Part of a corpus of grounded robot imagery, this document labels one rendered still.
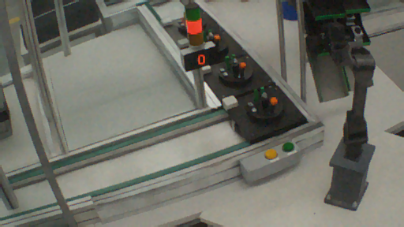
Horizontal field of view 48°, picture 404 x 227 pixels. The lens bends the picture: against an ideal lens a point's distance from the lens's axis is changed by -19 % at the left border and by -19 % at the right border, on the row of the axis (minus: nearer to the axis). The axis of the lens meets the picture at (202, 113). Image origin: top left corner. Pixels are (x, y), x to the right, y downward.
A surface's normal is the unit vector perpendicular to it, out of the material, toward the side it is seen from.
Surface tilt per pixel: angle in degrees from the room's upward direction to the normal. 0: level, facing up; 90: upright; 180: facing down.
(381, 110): 0
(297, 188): 0
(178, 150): 0
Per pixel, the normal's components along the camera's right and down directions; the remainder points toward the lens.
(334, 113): -0.10, -0.78
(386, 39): 0.37, 0.55
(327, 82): 0.07, -0.14
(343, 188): -0.52, 0.57
